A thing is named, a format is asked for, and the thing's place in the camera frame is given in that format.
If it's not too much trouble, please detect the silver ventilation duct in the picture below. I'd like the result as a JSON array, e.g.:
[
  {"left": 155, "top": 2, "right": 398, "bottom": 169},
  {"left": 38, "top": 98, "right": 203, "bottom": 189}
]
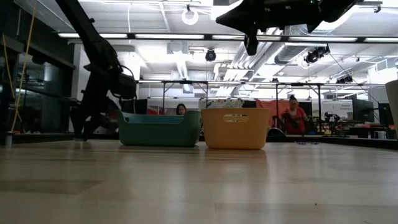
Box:
[{"left": 274, "top": 24, "right": 315, "bottom": 65}]

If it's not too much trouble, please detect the orange plastic bin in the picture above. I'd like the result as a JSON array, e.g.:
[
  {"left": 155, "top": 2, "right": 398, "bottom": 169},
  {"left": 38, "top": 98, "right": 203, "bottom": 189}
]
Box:
[{"left": 200, "top": 107, "right": 271, "bottom": 150}]

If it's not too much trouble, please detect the black monitor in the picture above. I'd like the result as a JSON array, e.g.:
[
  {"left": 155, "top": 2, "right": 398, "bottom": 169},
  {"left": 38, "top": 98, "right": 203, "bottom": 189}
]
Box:
[
  {"left": 352, "top": 98, "right": 376, "bottom": 123},
  {"left": 377, "top": 103, "right": 395, "bottom": 127},
  {"left": 121, "top": 98, "right": 149, "bottom": 115}
]

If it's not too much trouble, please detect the white ring light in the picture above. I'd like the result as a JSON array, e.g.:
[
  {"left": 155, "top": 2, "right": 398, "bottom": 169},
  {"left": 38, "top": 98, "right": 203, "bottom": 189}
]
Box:
[{"left": 181, "top": 7, "right": 200, "bottom": 26}]

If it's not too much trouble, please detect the orange curtain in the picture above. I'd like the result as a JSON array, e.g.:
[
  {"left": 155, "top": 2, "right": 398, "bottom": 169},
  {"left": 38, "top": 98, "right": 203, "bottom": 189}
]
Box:
[{"left": 256, "top": 99, "right": 292, "bottom": 128}]

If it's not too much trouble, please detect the black bar with light strips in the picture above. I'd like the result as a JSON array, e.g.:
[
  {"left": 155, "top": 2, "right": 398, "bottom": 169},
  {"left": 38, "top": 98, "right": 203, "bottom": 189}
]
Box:
[{"left": 57, "top": 32, "right": 398, "bottom": 44}]

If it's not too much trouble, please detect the background black rig frame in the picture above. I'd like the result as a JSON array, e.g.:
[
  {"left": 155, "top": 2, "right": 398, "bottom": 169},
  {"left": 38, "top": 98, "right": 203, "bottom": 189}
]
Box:
[{"left": 136, "top": 79, "right": 398, "bottom": 133}]

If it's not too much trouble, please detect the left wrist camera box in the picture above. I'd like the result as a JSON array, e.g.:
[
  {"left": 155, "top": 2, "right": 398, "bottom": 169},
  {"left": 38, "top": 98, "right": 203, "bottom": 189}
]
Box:
[{"left": 115, "top": 73, "right": 138, "bottom": 101}]

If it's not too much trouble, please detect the yellow extension cable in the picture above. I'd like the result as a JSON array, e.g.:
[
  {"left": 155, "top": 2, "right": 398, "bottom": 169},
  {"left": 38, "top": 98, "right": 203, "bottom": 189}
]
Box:
[{"left": 1, "top": 0, "right": 35, "bottom": 133}]

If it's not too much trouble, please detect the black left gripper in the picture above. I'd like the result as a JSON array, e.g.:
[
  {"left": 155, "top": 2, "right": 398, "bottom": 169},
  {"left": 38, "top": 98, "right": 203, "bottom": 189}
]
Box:
[{"left": 70, "top": 63, "right": 138, "bottom": 141}]

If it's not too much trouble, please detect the teal plastic bin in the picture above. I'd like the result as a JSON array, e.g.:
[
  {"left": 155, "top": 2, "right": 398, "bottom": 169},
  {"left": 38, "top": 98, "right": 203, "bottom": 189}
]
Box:
[{"left": 117, "top": 110, "right": 202, "bottom": 147}]

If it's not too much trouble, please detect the black ceiling spotlight cluster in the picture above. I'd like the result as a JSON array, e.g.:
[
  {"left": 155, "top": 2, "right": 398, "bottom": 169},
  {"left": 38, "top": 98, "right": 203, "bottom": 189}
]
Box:
[
  {"left": 303, "top": 45, "right": 331, "bottom": 65},
  {"left": 335, "top": 74, "right": 354, "bottom": 85}
]

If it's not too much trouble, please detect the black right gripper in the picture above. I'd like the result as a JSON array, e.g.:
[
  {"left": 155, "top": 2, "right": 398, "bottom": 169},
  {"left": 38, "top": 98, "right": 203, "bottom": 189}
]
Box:
[{"left": 215, "top": 0, "right": 324, "bottom": 57}]

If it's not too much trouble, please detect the white plastic bin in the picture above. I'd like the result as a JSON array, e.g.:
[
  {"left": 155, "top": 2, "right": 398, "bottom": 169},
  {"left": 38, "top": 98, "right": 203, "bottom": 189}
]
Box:
[{"left": 384, "top": 79, "right": 398, "bottom": 138}]

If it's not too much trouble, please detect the black upright panel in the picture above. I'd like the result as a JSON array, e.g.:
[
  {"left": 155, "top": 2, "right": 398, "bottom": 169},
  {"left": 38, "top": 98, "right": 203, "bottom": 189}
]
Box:
[{"left": 305, "top": 101, "right": 313, "bottom": 134}]

